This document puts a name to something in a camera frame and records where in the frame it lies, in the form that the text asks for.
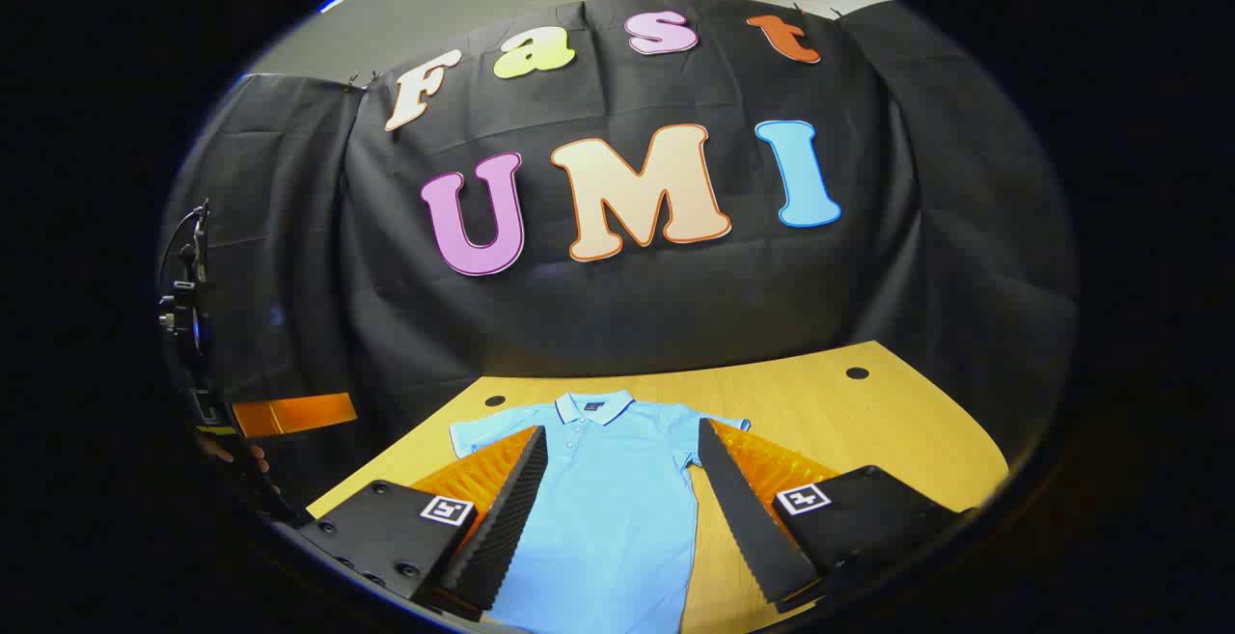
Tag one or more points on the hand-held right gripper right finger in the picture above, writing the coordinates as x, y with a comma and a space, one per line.
748, 518

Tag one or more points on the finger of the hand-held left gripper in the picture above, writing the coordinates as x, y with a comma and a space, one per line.
294, 414

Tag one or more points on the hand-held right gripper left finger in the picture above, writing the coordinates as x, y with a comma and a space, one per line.
502, 528

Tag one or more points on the light blue T-shirt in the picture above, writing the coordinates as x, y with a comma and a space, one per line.
617, 518

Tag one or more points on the black backdrop cloth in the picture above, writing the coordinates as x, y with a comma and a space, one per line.
675, 296

